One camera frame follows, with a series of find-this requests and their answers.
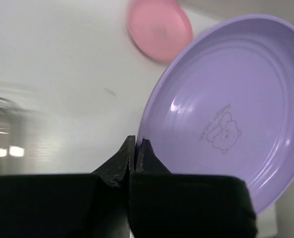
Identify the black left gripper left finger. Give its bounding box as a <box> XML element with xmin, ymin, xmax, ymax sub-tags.
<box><xmin>0</xmin><ymin>136</ymin><xmax>135</xmax><ymax>238</ymax></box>

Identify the pink plate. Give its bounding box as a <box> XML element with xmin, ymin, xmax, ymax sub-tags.
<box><xmin>126</xmin><ymin>0</ymin><xmax>193</xmax><ymax>63</ymax></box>

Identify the purple plate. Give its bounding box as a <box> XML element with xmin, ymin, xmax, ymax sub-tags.
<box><xmin>137</xmin><ymin>14</ymin><xmax>294</xmax><ymax>214</ymax></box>

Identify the clear plastic bin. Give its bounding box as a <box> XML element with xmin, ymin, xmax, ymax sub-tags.
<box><xmin>0</xmin><ymin>97</ymin><xmax>25</xmax><ymax>175</ymax></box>

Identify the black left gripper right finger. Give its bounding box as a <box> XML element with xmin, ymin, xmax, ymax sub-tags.
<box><xmin>129</xmin><ymin>139</ymin><xmax>258</xmax><ymax>238</ymax></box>

